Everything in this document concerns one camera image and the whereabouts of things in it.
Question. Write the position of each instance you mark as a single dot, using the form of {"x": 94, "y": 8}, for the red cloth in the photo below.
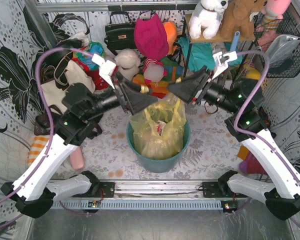
{"x": 99, "y": 82}

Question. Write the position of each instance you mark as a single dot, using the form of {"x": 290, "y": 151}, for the pink plush toy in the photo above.
{"x": 273, "y": 13}

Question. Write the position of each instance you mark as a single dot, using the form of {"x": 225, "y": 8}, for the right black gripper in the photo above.
{"x": 200, "y": 88}

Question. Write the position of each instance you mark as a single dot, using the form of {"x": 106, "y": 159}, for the blue floor mop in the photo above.
{"x": 235, "y": 41}

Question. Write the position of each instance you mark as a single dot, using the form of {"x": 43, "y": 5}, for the orange plush toy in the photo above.
{"x": 171, "y": 33}

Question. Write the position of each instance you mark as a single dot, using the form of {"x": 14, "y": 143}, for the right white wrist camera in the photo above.
{"x": 222, "y": 61}

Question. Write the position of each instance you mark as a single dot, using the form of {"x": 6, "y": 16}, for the rainbow striped bag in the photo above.
{"x": 159, "y": 89}

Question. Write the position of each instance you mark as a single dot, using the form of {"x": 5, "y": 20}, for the white sheep plush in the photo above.
{"x": 128, "y": 63}

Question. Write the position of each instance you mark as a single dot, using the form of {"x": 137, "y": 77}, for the white dog plush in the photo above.
{"x": 206, "y": 18}

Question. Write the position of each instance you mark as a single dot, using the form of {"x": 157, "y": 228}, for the cream canvas tote bag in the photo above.
{"x": 56, "y": 79}

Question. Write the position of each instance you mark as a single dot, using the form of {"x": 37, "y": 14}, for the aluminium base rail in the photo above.
{"x": 175, "y": 190}

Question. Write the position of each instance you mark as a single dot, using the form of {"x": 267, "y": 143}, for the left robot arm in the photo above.
{"x": 33, "y": 192}

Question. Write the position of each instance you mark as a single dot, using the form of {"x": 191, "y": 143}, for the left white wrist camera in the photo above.
{"x": 106, "y": 68}

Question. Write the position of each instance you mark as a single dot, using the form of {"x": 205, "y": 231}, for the brown teddy bear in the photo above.
{"x": 237, "y": 17}

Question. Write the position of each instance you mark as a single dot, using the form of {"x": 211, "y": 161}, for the wooden shelf rack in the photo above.
{"x": 217, "y": 43}

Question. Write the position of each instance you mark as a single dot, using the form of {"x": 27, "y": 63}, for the yellow trash bag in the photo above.
{"x": 147, "y": 142}

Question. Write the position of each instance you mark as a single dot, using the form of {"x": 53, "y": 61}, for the brown patterned shoe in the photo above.
{"x": 42, "y": 123}

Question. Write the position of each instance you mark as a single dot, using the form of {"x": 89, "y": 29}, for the black wire basket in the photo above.
{"x": 290, "y": 67}

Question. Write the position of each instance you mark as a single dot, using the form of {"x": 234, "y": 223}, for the pink cylinder bottle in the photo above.
{"x": 77, "y": 160}

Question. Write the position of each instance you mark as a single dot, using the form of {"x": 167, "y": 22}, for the teal trash bin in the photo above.
{"x": 159, "y": 166}

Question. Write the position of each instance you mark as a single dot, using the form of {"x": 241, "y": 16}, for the magenta fabric bag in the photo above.
{"x": 150, "y": 38}

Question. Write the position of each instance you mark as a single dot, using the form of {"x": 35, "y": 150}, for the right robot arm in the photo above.
{"x": 282, "y": 195}

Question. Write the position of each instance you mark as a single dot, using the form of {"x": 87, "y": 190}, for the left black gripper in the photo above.
{"x": 123, "y": 96}

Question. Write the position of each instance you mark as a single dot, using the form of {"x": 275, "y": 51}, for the black leather handbag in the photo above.
{"x": 120, "y": 36}

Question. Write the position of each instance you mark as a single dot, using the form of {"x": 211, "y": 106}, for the orange checkered towel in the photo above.
{"x": 38, "y": 144}

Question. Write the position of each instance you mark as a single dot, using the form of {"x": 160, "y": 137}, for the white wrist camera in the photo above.
{"x": 222, "y": 61}
{"x": 106, "y": 68}

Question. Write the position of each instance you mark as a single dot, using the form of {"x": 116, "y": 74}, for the white pink snowman plush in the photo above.
{"x": 153, "y": 71}

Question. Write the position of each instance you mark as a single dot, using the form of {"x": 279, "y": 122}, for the yellow duck plush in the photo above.
{"x": 251, "y": 72}

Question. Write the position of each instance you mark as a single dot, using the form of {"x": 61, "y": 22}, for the silver foil pouch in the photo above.
{"x": 282, "y": 47}

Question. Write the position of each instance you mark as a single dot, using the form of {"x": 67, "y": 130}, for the teal folded cloth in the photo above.
{"x": 202, "y": 55}

